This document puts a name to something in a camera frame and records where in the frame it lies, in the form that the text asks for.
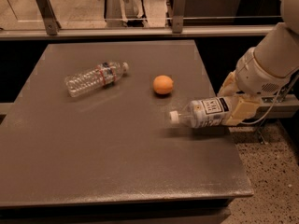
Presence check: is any metal window ledge rail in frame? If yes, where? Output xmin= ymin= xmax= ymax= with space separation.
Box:
xmin=0 ymin=25 xmax=274 ymax=41

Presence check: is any metal railing bracket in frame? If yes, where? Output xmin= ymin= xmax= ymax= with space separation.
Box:
xmin=172 ymin=0 xmax=186 ymax=34
xmin=36 ymin=0 xmax=61 ymax=35

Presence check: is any blue labelled plastic bottle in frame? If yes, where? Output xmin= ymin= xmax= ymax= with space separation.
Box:
xmin=169 ymin=96 xmax=235 ymax=129

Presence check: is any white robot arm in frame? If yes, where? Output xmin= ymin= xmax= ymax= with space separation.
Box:
xmin=218 ymin=0 xmax=299 ymax=126

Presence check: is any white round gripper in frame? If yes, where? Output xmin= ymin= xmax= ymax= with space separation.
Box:
xmin=217 ymin=48 xmax=289 ymax=126

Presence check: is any right metal railing bracket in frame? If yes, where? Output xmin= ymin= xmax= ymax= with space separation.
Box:
xmin=172 ymin=0 xmax=186 ymax=34

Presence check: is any white cable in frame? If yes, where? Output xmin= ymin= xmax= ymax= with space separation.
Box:
xmin=241 ymin=72 xmax=299 ymax=126

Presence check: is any clear crushed plastic bottle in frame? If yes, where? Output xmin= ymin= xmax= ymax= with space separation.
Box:
xmin=64 ymin=62 xmax=129 ymax=97

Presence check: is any left metal railing bracket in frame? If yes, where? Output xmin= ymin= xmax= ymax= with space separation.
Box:
xmin=36 ymin=0 xmax=61 ymax=35

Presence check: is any orange fruit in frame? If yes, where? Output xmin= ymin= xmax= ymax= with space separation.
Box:
xmin=153 ymin=76 xmax=174 ymax=95

